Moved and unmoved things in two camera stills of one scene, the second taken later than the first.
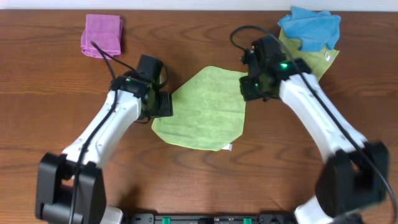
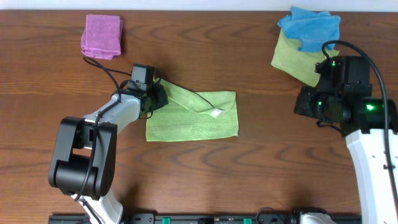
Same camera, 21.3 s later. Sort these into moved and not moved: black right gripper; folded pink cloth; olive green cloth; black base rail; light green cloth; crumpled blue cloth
Moved: light green cloth; black right gripper
Not moved: crumpled blue cloth; olive green cloth; black base rail; folded pink cloth
